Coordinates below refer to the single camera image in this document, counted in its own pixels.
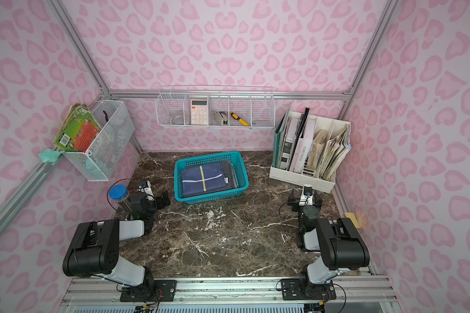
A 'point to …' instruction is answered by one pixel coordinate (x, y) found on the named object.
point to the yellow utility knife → (239, 119)
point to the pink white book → (303, 146)
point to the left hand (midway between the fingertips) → (155, 190)
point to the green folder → (279, 137)
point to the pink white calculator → (199, 111)
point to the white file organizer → (322, 183)
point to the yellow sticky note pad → (352, 216)
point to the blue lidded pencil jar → (120, 194)
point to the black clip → (106, 116)
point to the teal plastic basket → (198, 159)
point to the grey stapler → (220, 117)
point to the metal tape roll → (177, 120)
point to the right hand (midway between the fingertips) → (304, 188)
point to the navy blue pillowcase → (202, 178)
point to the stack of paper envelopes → (326, 156)
